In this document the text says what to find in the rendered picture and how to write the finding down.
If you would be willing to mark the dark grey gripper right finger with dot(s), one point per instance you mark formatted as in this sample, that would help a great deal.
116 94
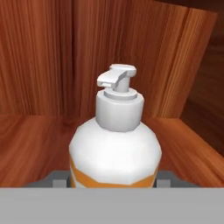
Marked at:
167 180

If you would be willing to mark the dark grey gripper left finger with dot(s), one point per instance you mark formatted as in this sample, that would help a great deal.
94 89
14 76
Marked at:
57 180

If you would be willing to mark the white orange soap dispenser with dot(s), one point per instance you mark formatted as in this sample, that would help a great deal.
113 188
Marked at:
116 148

